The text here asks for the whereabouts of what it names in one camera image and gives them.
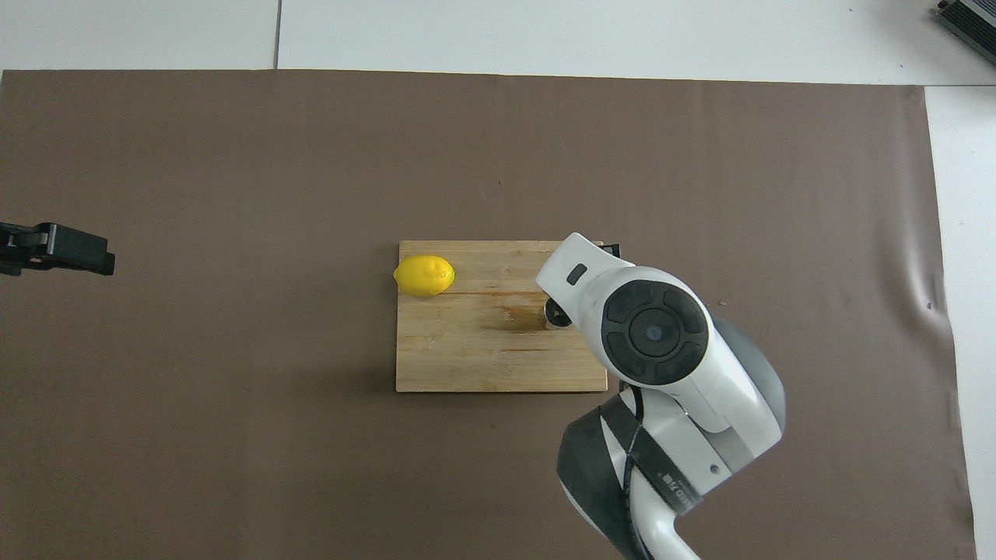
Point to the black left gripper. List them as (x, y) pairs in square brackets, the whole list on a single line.
[(14, 245)]

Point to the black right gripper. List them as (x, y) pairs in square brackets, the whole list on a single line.
[(613, 250)]

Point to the steel double jigger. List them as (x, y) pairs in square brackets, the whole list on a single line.
[(554, 315)]

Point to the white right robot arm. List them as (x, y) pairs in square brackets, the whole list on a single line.
[(716, 404)]

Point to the wooden cutting board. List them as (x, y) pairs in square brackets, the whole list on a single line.
[(467, 358)]

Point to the yellow lemon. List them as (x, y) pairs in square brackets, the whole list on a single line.
[(424, 276)]

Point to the brown paper table mat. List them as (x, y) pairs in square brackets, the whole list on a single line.
[(233, 467)]

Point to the grey ribbed metal device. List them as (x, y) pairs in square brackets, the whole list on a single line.
[(973, 23)]

